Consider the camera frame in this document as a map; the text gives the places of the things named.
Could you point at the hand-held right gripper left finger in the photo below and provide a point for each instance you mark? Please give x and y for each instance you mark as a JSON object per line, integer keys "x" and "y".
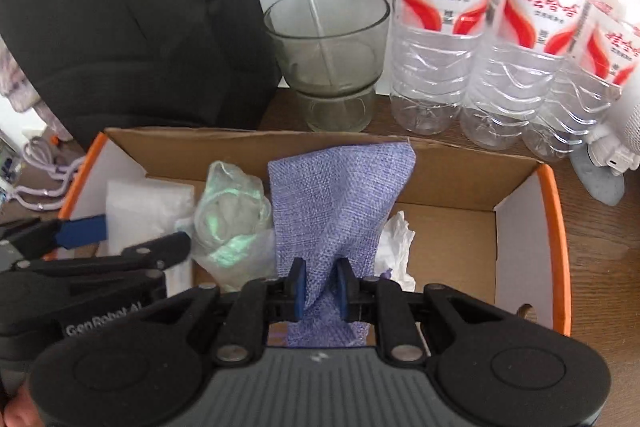
{"x": 298, "y": 289}

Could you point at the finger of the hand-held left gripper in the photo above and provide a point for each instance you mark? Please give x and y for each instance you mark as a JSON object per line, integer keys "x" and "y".
{"x": 155, "y": 249}
{"x": 82, "y": 232}

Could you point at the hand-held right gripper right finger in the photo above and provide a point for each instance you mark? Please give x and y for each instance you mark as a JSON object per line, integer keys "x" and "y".
{"x": 344, "y": 292}

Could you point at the purple burlap pouch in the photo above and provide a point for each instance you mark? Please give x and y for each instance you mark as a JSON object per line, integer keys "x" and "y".
{"x": 340, "y": 197}

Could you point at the cardboard box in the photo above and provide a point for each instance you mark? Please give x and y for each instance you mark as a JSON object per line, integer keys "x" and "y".
{"x": 450, "y": 227}

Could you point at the person's left hand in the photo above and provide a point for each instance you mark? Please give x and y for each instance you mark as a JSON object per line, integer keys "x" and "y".
{"x": 17, "y": 412}

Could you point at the crumpled white tissue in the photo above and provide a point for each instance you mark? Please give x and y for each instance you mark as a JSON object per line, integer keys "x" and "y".
{"x": 395, "y": 247}

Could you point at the crumpled clear plastic bag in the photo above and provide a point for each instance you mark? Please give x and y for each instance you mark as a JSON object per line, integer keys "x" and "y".
{"x": 230, "y": 217}

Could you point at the black paper bag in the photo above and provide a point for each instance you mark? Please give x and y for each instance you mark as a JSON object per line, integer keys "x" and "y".
{"x": 125, "y": 7}

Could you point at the glass cup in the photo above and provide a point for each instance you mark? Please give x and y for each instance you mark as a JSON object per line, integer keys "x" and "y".
{"x": 345, "y": 37}

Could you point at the grey stone-shaped object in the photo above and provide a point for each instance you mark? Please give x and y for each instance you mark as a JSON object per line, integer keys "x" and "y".
{"x": 600, "y": 187}

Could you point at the white drinking straw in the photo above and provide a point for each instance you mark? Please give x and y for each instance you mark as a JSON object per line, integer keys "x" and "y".
{"x": 312, "y": 2}

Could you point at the white robot-shaped speaker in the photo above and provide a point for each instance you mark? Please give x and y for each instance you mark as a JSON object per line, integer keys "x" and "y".
{"x": 612, "y": 152}

